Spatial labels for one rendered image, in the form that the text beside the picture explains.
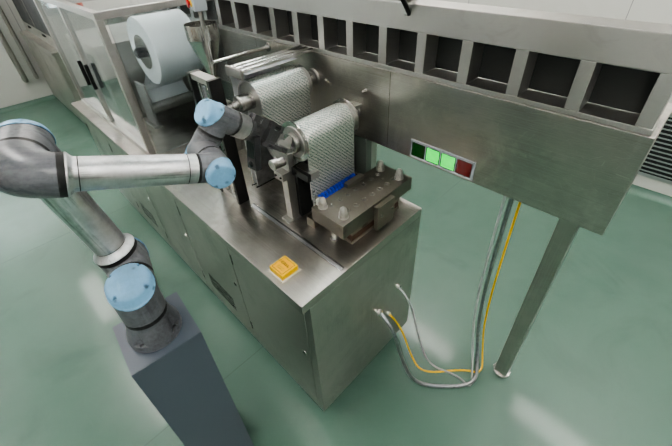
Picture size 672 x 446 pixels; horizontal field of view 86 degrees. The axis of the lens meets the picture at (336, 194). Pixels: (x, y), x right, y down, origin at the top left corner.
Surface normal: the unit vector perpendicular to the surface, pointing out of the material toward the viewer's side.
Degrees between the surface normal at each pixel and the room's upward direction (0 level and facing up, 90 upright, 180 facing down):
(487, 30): 90
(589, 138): 90
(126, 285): 8
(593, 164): 90
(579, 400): 0
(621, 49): 90
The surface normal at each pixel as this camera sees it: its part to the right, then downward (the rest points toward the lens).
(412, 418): -0.04, -0.80
